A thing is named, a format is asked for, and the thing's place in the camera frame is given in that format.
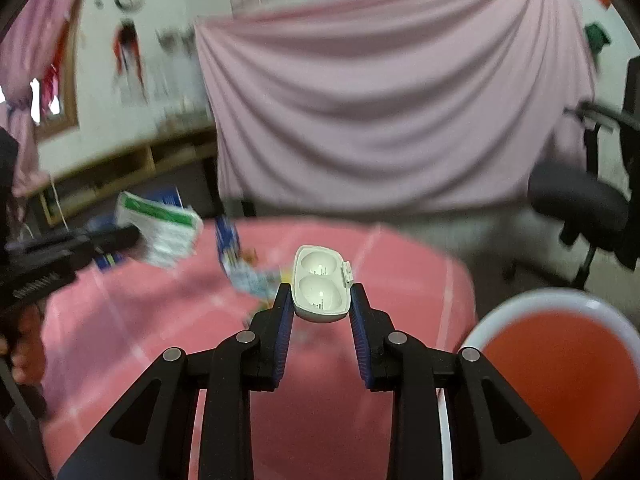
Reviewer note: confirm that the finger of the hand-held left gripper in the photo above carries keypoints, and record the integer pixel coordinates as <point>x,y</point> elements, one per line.
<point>115,239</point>

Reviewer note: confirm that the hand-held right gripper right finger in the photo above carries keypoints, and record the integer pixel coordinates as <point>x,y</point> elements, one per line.
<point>360,340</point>

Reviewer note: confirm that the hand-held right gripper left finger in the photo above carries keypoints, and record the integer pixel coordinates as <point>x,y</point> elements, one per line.
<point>284,330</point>

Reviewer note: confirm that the white green paper packet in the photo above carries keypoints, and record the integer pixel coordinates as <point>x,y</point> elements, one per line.
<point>165,240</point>

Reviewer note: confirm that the white plastic case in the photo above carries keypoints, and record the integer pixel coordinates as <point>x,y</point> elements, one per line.
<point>320,290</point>

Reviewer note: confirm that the light blue wrapper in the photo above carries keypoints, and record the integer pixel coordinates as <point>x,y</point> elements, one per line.
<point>255,282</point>

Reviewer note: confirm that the red bucket with white rim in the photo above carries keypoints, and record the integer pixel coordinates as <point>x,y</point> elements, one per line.
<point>550,375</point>

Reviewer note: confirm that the person's left hand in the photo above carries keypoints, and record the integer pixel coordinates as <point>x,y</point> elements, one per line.
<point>30,350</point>

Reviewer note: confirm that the pink plaid tablecloth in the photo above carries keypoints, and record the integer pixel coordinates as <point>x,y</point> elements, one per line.
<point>150,320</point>

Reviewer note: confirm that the wooden shelf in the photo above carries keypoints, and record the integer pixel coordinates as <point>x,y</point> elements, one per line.
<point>175,152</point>

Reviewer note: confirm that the red hanging tassel ornament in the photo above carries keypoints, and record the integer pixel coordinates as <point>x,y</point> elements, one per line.
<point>127,45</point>

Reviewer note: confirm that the pink curtain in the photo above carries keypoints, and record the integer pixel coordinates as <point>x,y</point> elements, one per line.
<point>40,35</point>

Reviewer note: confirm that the hanging pink sheet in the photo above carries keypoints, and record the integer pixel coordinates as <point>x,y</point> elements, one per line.
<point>375,110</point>

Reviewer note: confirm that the black office chair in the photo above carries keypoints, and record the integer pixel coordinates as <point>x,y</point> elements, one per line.
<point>575,200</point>

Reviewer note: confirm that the wooden window frame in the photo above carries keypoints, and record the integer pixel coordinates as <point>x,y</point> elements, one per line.
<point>72,110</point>

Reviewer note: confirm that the wall calendar sheet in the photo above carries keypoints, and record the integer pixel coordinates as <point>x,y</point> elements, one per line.
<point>135,85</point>
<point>175,77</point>

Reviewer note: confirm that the green wall holder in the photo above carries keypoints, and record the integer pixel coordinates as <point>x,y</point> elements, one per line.
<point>596,37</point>

